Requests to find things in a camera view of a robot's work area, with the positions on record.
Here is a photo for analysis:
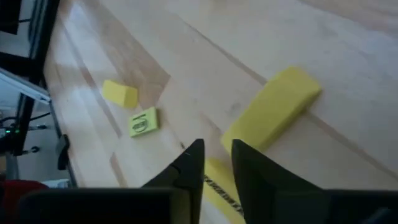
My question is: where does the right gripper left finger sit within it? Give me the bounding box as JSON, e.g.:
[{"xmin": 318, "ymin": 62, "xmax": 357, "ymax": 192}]
[{"xmin": 141, "ymin": 138, "xmax": 206, "ymax": 224}]

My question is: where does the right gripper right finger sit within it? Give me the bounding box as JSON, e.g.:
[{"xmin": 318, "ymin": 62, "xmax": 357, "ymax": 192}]
[{"xmin": 231, "ymin": 139, "xmax": 328, "ymax": 224}]

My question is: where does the yellow eraser black print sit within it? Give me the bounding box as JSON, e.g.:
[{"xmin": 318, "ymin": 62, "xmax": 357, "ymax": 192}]
[{"xmin": 203, "ymin": 157, "xmax": 246, "ymax": 224}]

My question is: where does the green eraser black print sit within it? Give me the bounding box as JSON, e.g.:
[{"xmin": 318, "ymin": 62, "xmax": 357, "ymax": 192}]
[{"xmin": 128, "ymin": 106, "xmax": 160, "ymax": 138}]

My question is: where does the yellow rubber eraser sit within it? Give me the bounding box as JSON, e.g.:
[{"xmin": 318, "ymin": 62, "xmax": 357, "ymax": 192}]
[
  {"xmin": 101, "ymin": 79, "xmax": 139, "ymax": 110},
  {"xmin": 220, "ymin": 65, "xmax": 323, "ymax": 153}
]

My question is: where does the red plastic basket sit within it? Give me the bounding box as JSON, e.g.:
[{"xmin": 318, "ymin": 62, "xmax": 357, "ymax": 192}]
[{"xmin": 0, "ymin": 179, "xmax": 49, "ymax": 224}]

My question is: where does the black table edge bracket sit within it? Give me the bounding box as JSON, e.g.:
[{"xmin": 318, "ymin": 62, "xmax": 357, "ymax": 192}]
[{"xmin": 55, "ymin": 133, "xmax": 71, "ymax": 171}]

